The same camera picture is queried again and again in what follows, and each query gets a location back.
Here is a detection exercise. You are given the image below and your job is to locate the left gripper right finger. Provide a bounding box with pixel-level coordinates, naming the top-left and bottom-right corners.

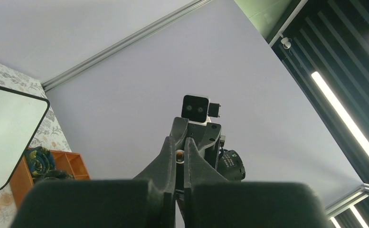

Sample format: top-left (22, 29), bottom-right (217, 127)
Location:
top-left (184, 138), bottom-right (329, 228)

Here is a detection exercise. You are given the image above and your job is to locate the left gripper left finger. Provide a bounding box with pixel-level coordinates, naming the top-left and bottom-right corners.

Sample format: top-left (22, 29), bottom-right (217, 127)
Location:
top-left (11, 136), bottom-right (176, 228)

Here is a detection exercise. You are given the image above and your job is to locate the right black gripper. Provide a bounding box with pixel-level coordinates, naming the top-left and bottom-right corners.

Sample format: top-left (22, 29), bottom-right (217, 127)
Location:
top-left (170, 117), bottom-right (222, 169)

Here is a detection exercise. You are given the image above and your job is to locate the white marker pen yellow end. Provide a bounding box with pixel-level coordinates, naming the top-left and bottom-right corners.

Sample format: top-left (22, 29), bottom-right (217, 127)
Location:
top-left (176, 150), bottom-right (185, 164)

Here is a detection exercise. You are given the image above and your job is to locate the small black-framed whiteboard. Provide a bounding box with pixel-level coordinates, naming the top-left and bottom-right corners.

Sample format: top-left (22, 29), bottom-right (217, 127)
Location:
top-left (0, 86), bottom-right (50, 190)

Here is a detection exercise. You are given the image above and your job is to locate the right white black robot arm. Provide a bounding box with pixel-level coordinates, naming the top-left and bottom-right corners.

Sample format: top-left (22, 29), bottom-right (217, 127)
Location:
top-left (170, 117), bottom-right (246, 181)

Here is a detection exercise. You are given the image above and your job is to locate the orange wooden compartment tray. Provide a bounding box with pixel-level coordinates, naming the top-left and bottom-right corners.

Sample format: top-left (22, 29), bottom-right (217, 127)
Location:
top-left (9, 150), bottom-right (90, 208)

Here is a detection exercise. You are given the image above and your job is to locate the rolled dark tie top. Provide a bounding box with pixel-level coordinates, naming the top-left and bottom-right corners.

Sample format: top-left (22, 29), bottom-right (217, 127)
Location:
top-left (24, 146), bottom-right (56, 178)

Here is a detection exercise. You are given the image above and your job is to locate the ceiling light strip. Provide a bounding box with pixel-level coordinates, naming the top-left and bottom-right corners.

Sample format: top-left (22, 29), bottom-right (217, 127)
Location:
top-left (311, 71), bottom-right (369, 157)

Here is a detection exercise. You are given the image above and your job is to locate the white ceiling security camera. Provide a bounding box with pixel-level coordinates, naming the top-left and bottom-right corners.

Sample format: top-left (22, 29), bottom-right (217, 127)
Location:
top-left (280, 37), bottom-right (292, 49)

